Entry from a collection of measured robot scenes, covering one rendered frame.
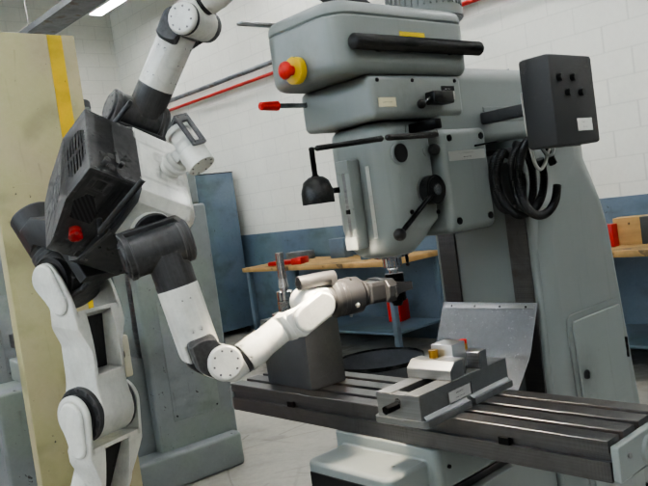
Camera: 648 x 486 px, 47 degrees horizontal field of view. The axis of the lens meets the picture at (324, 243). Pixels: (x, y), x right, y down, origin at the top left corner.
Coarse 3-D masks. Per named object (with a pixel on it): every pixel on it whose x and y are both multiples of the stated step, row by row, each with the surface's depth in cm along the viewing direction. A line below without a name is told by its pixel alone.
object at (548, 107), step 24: (528, 72) 172; (552, 72) 169; (576, 72) 176; (528, 96) 173; (552, 96) 168; (576, 96) 175; (528, 120) 173; (552, 120) 169; (576, 120) 175; (528, 144) 174; (552, 144) 170; (576, 144) 176
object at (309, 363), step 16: (336, 320) 207; (320, 336) 204; (336, 336) 207; (288, 352) 208; (304, 352) 202; (320, 352) 203; (336, 352) 207; (272, 368) 216; (288, 368) 209; (304, 368) 203; (320, 368) 203; (336, 368) 206; (288, 384) 210; (304, 384) 204; (320, 384) 203
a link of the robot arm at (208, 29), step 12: (192, 0) 176; (204, 0) 176; (216, 0) 176; (228, 0) 177; (204, 12) 178; (216, 12) 179; (204, 24) 178; (216, 24) 183; (192, 36) 178; (204, 36) 181; (216, 36) 185
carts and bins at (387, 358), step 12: (384, 348) 408; (396, 348) 406; (408, 348) 401; (348, 360) 402; (360, 360) 406; (372, 360) 408; (384, 360) 408; (396, 360) 406; (408, 360) 401; (360, 372) 365; (372, 372) 363; (384, 372) 363; (396, 372) 364
